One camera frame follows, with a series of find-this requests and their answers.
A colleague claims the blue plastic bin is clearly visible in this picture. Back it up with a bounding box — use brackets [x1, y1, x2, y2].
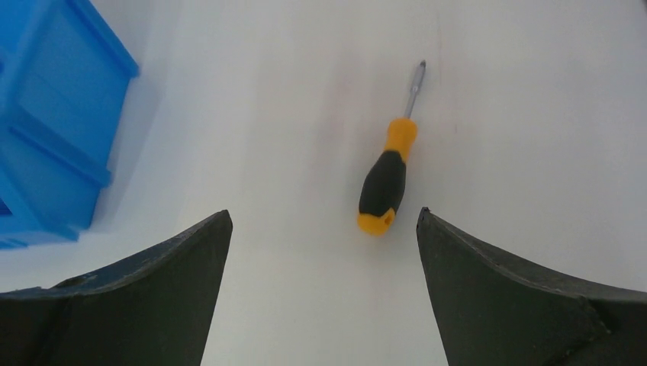
[1, 1, 139, 249]

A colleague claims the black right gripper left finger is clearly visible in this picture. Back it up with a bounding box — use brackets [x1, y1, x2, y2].
[1, 210, 233, 365]

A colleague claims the orange black handled screwdriver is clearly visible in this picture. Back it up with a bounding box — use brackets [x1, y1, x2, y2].
[357, 59, 427, 236]

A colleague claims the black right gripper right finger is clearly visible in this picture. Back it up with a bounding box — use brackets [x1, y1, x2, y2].
[417, 208, 646, 365]

